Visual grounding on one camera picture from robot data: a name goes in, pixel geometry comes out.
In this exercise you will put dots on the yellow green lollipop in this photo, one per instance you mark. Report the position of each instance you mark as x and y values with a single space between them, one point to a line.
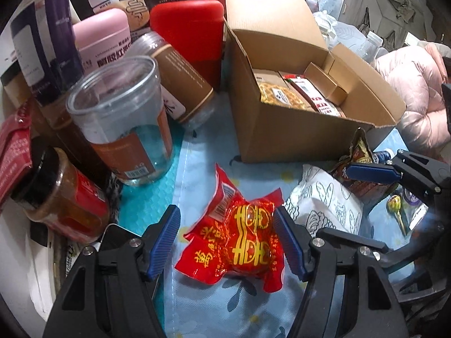
394 204

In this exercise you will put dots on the white patterned snack packet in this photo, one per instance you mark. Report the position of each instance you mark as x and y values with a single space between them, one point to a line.
324 200

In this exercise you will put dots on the green brown cone packet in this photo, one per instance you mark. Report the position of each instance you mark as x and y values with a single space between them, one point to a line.
356 155

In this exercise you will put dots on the slim rectangular box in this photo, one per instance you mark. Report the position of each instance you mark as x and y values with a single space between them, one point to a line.
324 79

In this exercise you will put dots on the silver purple snack packet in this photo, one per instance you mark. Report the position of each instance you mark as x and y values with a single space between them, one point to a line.
410 195

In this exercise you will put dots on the black lid sauce jar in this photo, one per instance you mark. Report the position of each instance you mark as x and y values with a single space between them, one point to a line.
67 204

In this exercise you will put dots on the blue white tablet tube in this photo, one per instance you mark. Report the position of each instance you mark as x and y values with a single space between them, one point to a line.
382 155

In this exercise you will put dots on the white cabinet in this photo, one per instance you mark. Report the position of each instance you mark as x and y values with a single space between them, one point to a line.
387 3

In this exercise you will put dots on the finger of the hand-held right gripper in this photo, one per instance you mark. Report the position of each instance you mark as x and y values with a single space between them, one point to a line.
370 173
415 267

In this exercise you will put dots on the long red snack packet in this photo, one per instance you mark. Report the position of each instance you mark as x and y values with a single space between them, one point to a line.
313 97

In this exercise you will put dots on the pink puffer jacket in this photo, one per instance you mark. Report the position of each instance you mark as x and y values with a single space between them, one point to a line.
412 88

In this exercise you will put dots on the dark purple labelled jar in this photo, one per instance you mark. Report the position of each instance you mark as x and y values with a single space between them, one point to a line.
61 35

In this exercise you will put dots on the brown cardboard box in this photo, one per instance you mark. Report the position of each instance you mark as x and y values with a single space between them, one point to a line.
282 137

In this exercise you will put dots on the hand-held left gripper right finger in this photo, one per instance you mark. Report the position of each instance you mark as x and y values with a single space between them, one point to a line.
289 243

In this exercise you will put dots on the clear jar orange label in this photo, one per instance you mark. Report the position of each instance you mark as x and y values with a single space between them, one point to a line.
119 141

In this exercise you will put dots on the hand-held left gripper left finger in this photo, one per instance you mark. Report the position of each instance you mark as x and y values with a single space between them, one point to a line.
164 243

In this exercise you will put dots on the pink lidded jar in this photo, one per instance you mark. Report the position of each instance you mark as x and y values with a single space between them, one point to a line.
104 38

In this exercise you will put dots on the red lidded jar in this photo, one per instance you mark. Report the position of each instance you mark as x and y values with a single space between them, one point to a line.
186 35

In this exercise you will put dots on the yellow waffle snack packet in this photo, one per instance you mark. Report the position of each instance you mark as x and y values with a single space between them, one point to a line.
278 95

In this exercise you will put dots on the red gold candy packet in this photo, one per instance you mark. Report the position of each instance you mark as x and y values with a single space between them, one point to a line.
243 239

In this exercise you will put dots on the beige lid jar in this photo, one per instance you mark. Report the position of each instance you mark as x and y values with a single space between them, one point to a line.
12 84

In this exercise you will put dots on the clear plastic water bottle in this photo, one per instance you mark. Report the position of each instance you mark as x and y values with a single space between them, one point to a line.
370 47

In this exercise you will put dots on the navy white labelled jar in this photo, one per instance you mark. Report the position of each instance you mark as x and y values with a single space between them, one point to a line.
30 49

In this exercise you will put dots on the dark red sachets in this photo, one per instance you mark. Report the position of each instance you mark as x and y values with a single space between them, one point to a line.
12 155

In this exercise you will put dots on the blue floral tablecloth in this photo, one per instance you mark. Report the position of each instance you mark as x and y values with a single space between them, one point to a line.
197 190

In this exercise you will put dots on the pale blue plastic bag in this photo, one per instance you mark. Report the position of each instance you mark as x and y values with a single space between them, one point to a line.
341 35

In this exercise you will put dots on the clear jar brown label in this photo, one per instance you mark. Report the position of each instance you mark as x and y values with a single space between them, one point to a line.
183 77

